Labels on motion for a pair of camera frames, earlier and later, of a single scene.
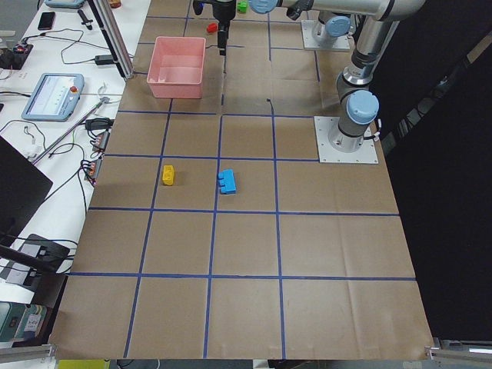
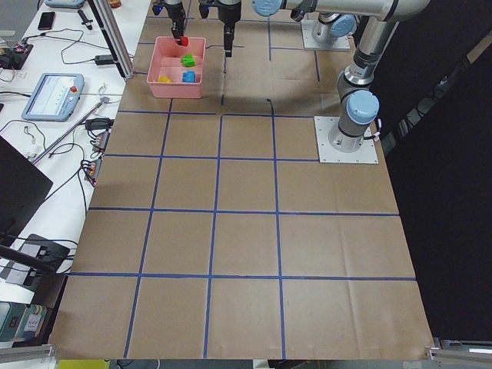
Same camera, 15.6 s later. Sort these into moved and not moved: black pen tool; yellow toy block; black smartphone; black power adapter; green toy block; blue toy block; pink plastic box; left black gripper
Moved: green toy block; yellow toy block; blue toy block; left black gripper
Not moved: black pen tool; black smartphone; pink plastic box; black power adapter
